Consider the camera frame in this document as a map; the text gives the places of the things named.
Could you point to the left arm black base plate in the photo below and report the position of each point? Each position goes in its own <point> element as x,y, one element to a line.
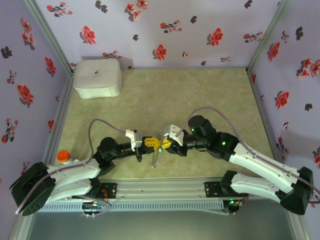
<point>110,191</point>

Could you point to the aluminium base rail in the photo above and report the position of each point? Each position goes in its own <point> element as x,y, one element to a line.
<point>160,187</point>

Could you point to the aluminium corner post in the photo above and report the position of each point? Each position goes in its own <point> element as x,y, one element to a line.
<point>267,35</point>
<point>50,35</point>

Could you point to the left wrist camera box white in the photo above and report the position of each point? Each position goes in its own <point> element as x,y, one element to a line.
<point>136,140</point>

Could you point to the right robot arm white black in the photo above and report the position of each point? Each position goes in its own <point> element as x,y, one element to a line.
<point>265,162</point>

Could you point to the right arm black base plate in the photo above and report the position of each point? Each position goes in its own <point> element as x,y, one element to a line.
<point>212,188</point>

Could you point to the aluminium side rail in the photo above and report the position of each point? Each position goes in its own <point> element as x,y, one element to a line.
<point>260,105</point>
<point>63,100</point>

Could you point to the right aluminium corner post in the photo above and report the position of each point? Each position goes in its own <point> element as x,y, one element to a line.
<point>267,35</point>

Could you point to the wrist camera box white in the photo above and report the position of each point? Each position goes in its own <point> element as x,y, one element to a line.
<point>136,140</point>
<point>172,131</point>

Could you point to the right controller circuit board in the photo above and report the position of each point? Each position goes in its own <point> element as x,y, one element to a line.
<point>232,203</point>

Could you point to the right aluminium side rail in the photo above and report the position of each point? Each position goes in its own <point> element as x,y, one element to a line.
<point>260,105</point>

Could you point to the left aluminium side rail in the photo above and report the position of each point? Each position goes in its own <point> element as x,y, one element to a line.
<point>63,100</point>

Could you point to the white plastic box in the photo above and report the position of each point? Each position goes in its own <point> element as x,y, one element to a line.
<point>97,77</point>

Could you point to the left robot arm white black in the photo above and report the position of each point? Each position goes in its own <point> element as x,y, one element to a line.
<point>70,177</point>

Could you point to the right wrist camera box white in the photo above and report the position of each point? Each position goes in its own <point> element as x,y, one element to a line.
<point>172,131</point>

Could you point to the left aluminium corner post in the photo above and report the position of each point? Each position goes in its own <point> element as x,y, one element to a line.
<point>50,35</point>

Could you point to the left controller circuit board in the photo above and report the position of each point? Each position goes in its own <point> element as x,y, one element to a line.
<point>93,205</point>

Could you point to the controller circuit board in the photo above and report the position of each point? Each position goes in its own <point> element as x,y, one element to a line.
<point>232,203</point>
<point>93,205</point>

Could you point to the orange capped bottle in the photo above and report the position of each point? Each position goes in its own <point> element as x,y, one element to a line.
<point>63,156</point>

